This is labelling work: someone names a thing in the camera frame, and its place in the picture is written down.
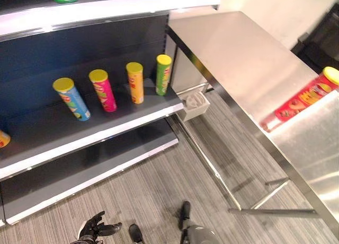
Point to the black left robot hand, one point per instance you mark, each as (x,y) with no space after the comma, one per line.
(94,226)

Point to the dark robot foot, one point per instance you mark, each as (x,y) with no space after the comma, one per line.
(135,233)

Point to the dark shelf unit white edges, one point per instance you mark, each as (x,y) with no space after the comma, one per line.
(87,138)

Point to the orange chip can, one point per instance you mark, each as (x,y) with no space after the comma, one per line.
(3,139)
(135,82)

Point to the blue chip can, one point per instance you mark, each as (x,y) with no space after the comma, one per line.
(71,99)

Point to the pink chip can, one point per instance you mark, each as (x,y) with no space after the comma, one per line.
(103,90)

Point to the white square floor box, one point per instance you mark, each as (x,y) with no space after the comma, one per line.
(195,104)

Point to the green chip can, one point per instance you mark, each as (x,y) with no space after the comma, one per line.
(163,74)

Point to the stainless steel table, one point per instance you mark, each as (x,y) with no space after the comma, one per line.
(265,90)

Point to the red chip can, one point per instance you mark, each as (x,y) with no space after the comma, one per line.
(304,99)

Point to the black furniture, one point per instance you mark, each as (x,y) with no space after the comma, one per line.
(319,41)

